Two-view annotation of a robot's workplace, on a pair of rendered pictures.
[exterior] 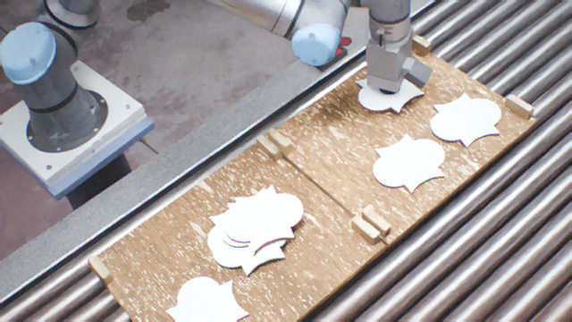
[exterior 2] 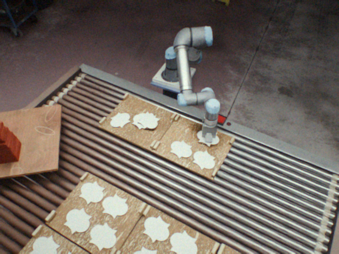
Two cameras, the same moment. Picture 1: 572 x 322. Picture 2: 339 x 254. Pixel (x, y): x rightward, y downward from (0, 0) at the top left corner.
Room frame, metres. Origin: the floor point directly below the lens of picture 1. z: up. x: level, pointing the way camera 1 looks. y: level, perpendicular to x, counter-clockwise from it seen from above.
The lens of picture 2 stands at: (0.24, -1.16, 2.44)
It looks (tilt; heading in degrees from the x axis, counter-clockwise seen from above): 50 degrees down; 61
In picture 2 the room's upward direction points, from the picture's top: straight up
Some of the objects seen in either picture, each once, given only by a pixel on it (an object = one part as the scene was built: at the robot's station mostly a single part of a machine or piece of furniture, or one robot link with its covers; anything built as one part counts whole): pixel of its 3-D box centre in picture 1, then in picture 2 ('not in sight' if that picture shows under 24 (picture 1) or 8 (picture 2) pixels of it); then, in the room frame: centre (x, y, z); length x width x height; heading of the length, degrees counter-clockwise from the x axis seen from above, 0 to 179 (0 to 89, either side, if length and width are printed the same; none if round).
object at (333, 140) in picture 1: (399, 131); (194, 145); (0.92, -0.24, 0.93); 0.41 x 0.35 x 0.02; 122
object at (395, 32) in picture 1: (389, 22); (210, 119); (1.02, -0.24, 1.13); 0.08 x 0.08 x 0.05
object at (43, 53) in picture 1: (37, 63); (174, 56); (1.16, 0.46, 1.06); 0.13 x 0.12 x 0.14; 158
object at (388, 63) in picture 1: (399, 56); (208, 130); (1.00, -0.26, 1.05); 0.12 x 0.09 x 0.16; 55
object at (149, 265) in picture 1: (233, 256); (139, 120); (0.70, 0.11, 0.93); 0.41 x 0.35 x 0.02; 122
